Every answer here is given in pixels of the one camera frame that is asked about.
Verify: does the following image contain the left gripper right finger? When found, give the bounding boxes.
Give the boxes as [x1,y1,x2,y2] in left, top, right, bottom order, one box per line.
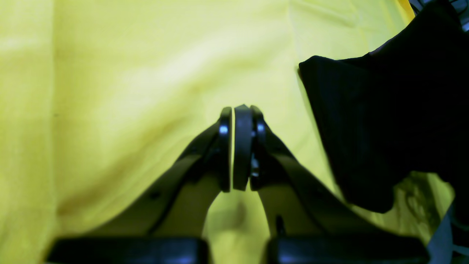
[233,105,429,264]

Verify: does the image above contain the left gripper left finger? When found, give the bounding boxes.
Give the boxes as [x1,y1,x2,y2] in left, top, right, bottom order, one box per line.
[47,107,232,264]

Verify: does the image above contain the black T-shirt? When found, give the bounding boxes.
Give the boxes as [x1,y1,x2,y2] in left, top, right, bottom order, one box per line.
[299,0,469,225]

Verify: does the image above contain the yellow table cloth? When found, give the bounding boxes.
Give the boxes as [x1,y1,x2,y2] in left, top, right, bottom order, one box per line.
[0,0,455,264]

